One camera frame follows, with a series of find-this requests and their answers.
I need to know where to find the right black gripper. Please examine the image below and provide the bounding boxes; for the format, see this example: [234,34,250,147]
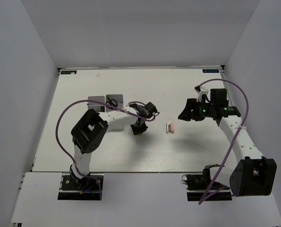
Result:
[178,98,215,121]

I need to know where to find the black handled scissors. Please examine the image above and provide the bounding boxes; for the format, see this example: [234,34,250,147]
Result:
[106,98,118,110]

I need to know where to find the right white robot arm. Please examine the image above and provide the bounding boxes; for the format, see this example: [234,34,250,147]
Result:
[178,86,277,197]

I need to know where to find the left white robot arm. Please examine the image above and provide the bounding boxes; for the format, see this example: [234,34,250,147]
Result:
[70,102,158,189]

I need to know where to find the right white organizer container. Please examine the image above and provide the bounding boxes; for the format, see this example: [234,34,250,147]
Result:
[105,94,124,131]

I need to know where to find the white organizer container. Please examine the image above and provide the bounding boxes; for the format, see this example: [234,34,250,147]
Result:
[105,94,124,131]
[87,96,105,112]

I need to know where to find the right corner label sticker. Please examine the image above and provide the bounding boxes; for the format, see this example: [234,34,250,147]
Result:
[202,69,219,73]

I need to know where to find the corner label sticker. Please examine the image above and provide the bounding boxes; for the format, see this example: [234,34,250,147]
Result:
[202,69,219,73]
[60,70,77,75]

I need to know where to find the left white organizer container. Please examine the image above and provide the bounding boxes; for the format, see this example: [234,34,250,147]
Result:
[87,96,105,112]

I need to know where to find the left corner label sticker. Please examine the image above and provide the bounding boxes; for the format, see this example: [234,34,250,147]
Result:
[60,70,77,75]

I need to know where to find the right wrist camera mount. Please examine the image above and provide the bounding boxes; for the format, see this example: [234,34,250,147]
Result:
[194,86,209,102]

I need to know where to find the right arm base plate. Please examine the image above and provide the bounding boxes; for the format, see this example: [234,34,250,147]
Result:
[181,165,232,201]

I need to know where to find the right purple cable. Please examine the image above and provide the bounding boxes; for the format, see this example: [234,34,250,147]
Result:
[198,79,249,205]

